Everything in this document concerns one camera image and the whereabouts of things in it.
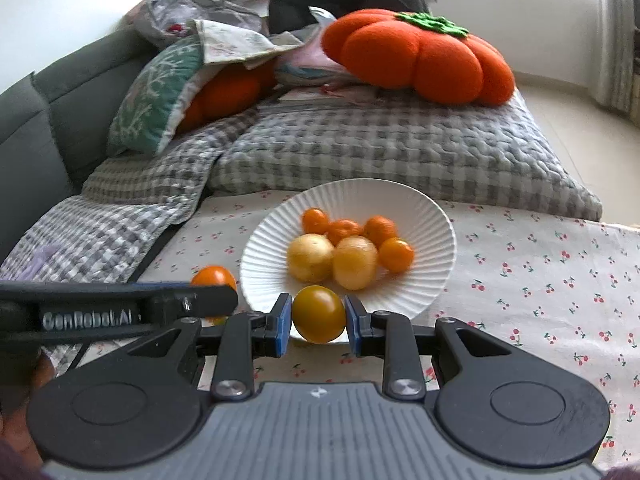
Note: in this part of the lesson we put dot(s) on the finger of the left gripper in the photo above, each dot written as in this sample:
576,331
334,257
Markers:
173,300

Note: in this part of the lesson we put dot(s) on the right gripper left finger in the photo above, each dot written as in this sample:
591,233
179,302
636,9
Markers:
244,337

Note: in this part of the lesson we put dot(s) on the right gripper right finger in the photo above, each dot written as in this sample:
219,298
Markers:
392,338

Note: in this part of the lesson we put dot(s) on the orange cherry tomato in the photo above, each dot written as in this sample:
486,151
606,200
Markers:
214,284
396,255

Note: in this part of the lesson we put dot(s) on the yellow-orange cherry tomato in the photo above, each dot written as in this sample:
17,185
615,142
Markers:
318,314

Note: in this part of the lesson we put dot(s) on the large orange-yellow fruit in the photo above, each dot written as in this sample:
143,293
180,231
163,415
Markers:
355,262

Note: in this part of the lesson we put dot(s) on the large pale yellow fruit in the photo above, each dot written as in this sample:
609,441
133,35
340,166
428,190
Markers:
309,258

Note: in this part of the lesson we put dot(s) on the mandarin orange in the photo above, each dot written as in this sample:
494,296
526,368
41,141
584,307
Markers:
342,228
378,229

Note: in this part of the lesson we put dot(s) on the small orange tomato back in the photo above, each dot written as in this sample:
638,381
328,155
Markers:
315,221

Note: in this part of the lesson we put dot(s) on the person's left hand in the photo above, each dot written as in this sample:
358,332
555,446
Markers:
14,430

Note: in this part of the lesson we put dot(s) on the white ribbed plate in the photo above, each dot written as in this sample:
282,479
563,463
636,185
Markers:
419,220

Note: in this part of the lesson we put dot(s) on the dark green sofa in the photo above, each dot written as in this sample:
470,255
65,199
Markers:
54,126

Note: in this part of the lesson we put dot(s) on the green white patterned pillow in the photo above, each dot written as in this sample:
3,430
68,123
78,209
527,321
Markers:
157,100

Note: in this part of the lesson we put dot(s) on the grey checked quilt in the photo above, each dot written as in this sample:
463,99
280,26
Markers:
494,156

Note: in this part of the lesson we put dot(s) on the red orange cushion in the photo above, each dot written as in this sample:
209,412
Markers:
233,90

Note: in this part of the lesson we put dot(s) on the floral cloth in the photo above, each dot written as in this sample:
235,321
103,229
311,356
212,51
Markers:
224,44

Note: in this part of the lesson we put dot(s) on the pink folded cloth stack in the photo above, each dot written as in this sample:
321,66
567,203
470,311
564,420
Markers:
309,66

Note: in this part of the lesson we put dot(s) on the orange pumpkin plush cushion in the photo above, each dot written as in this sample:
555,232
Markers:
441,61

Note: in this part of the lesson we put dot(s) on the grey floral pouch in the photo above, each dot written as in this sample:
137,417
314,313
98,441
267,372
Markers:
163,22

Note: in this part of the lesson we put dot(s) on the grey curtain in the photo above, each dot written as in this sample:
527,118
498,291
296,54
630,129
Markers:
614,81

